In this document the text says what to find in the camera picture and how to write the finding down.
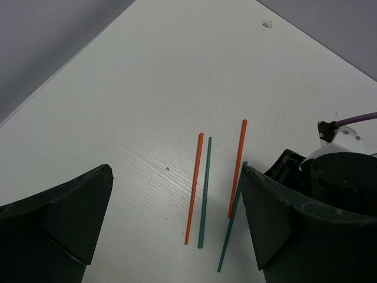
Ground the small white paper scrap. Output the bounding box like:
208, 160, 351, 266
262, 21, 273, 28

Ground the orange chopstick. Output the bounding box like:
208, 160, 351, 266
228, 119, 248, 218
184, 133, 204, 245

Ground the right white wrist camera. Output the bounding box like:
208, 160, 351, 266
299, 121, 365, 170

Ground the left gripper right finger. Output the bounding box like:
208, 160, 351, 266
240, 166, 376, 282

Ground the green chopstick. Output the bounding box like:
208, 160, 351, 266
197, 136, 212, 249
217, 162, 248, 273

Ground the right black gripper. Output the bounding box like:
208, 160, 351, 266
265, 149, 376, 217

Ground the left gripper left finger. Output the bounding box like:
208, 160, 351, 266
1, 164, 113, 282

